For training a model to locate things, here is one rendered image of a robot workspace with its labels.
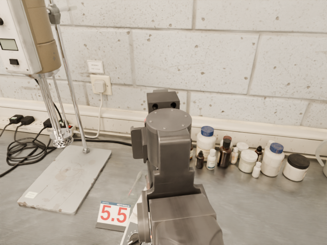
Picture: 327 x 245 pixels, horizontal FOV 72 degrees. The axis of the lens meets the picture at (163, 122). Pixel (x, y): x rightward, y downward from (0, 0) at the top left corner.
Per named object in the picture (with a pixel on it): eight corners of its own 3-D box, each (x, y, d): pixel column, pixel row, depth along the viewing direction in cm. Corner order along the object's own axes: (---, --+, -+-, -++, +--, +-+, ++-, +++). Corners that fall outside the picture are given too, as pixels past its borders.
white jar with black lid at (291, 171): (285, 180, 78) (291, 165, 74) (280, 166, 84) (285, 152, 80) (306, 183, 77) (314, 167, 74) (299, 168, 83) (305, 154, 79)
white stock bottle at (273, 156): (266, 178, 79) (275, 153, 73) (256, 166, 84) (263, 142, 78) (281, 175, 80) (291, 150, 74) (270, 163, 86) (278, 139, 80)
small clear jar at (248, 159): (241, 174, 81) (245, 160, 77) (235, 163, 86) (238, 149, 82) (256, 172, 81) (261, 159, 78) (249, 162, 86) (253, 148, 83)
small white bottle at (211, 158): (205, 165, 85) (207, 148, 81) (212, 164, 85) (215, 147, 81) (208, 170, 82) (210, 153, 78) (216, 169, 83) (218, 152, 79)
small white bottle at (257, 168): (254, 179, 79) (258, 166, 76) (250, 174, 81) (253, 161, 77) (260, 177, 80) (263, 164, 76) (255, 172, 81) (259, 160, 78)
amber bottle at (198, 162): (204, 166, 84) (207, 150, 80) (199, 169, 83) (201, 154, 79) (199, 162, 86) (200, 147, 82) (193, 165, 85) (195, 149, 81)
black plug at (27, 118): (25, 128, 99) (24, 123, 98) (17, 127, 100) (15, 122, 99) (36, 119, 105) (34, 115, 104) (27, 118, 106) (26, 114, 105)
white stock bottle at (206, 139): (195, 149, 93) (197, 123, 86) (212, 150, 92) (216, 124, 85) (195, 161, 87) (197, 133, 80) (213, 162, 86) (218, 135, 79)
